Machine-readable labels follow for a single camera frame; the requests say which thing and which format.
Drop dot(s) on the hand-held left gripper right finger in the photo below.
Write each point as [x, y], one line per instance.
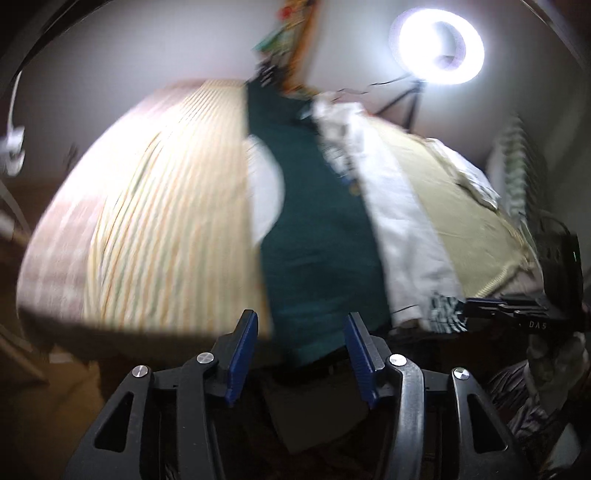
[360, 360]

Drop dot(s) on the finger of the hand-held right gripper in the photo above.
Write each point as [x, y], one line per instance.
[498, 316]
[489, 302]

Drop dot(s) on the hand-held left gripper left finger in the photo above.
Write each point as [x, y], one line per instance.
[240, 355]

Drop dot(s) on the green and white printed t-shirt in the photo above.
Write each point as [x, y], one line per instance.
[314, 230]

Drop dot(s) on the person's right hand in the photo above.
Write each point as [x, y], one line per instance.
[554, 364]

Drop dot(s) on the folded white garment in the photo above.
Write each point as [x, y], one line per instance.
[475, 180]

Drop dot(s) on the black mini tripod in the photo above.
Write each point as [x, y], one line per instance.
[412, 106]

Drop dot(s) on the checkered bed cover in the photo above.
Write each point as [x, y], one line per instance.
[51, 258]

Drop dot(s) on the folded silver tripod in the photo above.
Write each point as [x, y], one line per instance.
[268, 74]

